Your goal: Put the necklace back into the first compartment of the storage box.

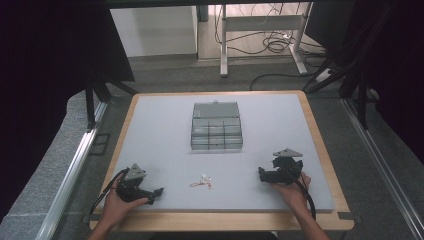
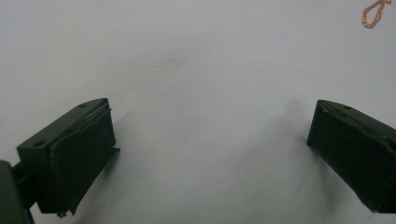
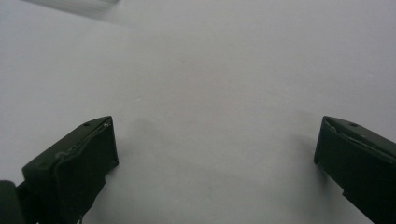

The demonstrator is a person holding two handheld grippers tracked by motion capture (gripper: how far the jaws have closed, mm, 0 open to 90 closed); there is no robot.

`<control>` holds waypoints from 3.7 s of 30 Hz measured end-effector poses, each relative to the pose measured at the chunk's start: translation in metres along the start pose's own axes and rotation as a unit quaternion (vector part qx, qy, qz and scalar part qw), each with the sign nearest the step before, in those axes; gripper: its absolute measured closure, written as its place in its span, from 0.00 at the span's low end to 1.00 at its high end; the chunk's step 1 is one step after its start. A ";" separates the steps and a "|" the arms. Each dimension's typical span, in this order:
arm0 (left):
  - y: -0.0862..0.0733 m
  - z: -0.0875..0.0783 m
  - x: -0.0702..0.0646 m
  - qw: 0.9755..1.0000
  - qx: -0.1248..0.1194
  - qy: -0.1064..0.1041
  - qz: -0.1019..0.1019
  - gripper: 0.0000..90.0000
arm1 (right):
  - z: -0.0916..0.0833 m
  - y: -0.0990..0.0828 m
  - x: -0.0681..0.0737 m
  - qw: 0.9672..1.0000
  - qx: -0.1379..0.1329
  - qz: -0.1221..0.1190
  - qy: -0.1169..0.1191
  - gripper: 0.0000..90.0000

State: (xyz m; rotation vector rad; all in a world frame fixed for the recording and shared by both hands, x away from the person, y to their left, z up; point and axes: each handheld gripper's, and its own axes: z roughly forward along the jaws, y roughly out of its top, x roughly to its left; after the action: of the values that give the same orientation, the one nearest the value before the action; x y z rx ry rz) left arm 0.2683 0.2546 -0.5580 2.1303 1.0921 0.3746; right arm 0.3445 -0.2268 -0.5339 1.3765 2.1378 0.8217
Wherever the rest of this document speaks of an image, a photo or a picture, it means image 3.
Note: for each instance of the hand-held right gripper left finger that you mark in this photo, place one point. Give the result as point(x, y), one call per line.
point(74, 168)

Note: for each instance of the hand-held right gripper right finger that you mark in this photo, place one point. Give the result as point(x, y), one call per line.
point(358, 161)

